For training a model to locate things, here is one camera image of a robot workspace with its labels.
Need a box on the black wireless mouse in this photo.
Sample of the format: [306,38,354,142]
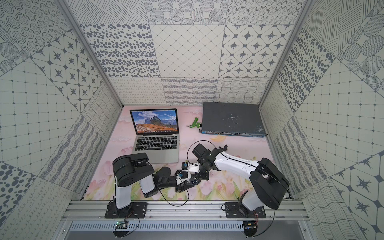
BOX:
[179,177,201,191]

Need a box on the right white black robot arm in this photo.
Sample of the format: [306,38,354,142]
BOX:
[192,144,290,217]

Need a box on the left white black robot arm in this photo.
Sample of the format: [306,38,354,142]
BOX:
[113,153,201,211]

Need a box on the silver open laptop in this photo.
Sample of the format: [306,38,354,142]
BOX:
[130,108,180,164]

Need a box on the pink floral table mat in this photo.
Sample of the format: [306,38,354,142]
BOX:
[84,106,273,202]

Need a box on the dark grey network switch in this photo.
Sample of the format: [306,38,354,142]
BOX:
[201,102,268,138]

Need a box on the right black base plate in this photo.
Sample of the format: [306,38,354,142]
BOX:
[224,202,266,219]

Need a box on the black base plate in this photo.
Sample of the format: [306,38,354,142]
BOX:
[224,202,266,219]
[105,201,148,219]

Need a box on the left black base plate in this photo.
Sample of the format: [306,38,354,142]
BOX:
[105,201,148,219]

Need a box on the aluminium mounting rail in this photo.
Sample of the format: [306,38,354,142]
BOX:
[63,201,309,221]

